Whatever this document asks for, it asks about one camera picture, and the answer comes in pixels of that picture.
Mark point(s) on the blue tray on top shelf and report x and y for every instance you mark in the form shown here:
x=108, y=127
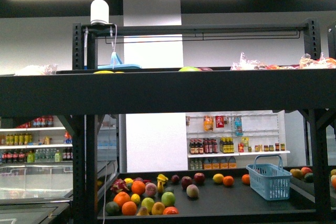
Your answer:
x=116, y=63

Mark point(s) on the white store shelf right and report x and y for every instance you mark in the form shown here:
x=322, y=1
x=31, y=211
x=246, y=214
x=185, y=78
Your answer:
x=232, y=139

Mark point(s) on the white store shelf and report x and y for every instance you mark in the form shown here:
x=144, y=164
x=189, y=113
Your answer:
x=41, y=140
x=232, y=139

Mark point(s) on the red apple far shelf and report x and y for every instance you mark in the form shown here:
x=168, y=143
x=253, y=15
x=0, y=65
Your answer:
x=199, y=178

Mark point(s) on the peach far shelf centre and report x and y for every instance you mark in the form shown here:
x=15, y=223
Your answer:
x=192, y=191

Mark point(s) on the green apple far shelf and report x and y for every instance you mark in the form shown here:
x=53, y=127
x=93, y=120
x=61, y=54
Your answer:
x=168, y=199

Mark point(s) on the orange front far shelf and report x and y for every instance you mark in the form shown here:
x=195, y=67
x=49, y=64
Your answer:
x=129, y=208

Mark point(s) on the blue plastic basket far shelf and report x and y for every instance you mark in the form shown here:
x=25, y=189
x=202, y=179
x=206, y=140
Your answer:
x=270, y=181

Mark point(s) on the white store shelf left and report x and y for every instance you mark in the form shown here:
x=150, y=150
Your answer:
x=41, y=140

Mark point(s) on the black metal shelving rack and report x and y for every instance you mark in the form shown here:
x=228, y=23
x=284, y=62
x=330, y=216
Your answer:
x=81, y=96

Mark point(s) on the dragon fruit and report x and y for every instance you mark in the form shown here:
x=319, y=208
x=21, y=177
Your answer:
x=119, y=185

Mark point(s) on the white dome device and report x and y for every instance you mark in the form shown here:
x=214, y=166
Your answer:
x=99, y=12

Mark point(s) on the clear plastic bag left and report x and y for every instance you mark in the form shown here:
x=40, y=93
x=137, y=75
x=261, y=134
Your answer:
x=34, y=70

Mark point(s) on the clear plastic bag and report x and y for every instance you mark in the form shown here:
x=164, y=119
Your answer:
x=305, y=62
x=34, y=70

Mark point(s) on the clear plastic bag right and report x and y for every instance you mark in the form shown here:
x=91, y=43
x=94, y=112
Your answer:
x=305, y=62

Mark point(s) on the glass freezer chest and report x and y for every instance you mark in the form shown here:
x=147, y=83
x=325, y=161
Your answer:
x=53, y=192

